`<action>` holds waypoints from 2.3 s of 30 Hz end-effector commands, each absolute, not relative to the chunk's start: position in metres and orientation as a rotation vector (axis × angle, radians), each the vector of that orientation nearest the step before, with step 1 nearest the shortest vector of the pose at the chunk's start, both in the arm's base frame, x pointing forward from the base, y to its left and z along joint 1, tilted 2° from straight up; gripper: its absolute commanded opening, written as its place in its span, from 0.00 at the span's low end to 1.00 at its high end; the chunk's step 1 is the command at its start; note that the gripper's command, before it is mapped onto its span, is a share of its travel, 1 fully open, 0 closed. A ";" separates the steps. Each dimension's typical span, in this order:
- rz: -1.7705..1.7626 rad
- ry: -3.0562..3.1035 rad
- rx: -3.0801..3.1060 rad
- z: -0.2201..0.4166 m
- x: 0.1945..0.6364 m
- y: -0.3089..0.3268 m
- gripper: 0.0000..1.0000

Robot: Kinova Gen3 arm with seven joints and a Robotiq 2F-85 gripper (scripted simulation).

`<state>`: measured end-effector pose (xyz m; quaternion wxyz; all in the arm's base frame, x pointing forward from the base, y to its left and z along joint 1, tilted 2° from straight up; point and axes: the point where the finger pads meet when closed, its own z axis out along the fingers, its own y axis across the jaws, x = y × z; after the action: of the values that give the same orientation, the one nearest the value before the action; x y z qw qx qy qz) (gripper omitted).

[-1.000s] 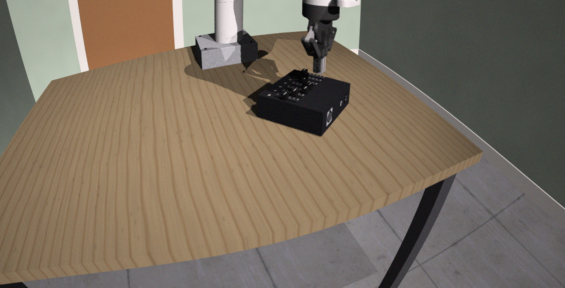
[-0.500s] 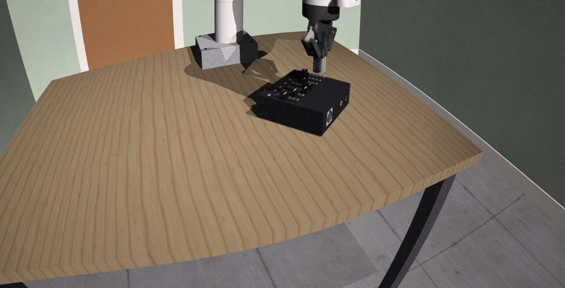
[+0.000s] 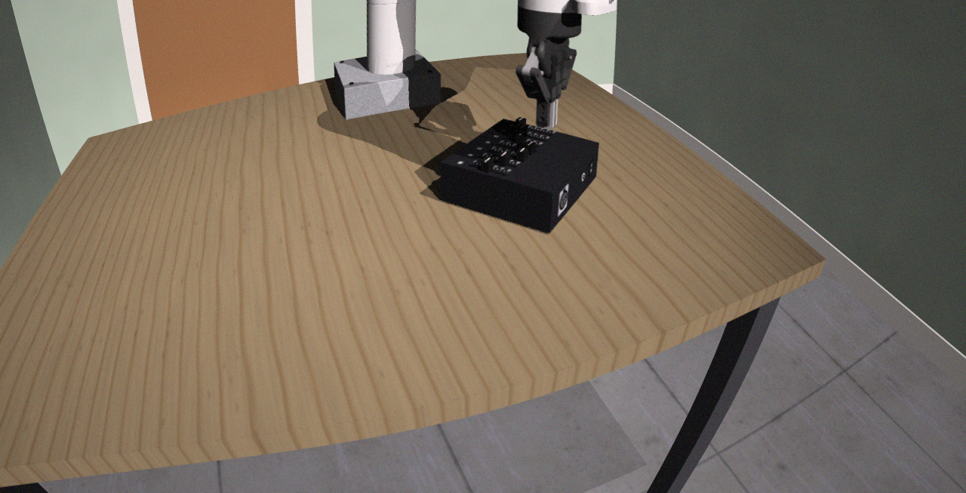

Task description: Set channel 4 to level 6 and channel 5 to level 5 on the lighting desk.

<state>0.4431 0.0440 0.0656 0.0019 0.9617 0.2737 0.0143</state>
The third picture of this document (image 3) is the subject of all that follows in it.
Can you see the black lighting desk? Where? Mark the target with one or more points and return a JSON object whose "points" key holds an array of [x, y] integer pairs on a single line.
{"points": [[503, 174]]}

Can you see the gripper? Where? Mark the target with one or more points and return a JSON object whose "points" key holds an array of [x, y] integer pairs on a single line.
{"points": [[553, 55]]}

